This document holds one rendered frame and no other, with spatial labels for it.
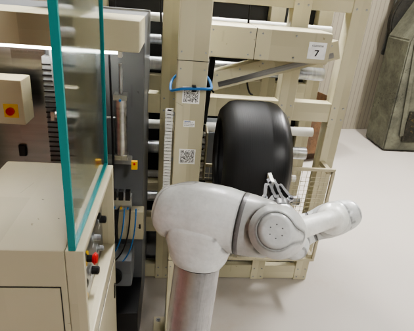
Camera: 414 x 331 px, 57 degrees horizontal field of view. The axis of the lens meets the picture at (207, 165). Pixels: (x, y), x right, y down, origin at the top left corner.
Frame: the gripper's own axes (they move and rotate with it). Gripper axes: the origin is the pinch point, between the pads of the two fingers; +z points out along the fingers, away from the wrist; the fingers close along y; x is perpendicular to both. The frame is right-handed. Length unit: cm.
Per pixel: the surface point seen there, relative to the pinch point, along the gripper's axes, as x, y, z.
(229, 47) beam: -37, 15, 56
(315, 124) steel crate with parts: 112, -136, 287
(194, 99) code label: -21.9, 32.3, 27.6
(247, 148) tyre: -8.7, 9.6, 9.9
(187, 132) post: -6.7, 34.2, 25.5
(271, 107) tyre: -18.7, -3.5, 31.3
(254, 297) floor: 131, -22, 45
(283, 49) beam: -38, -11, 56
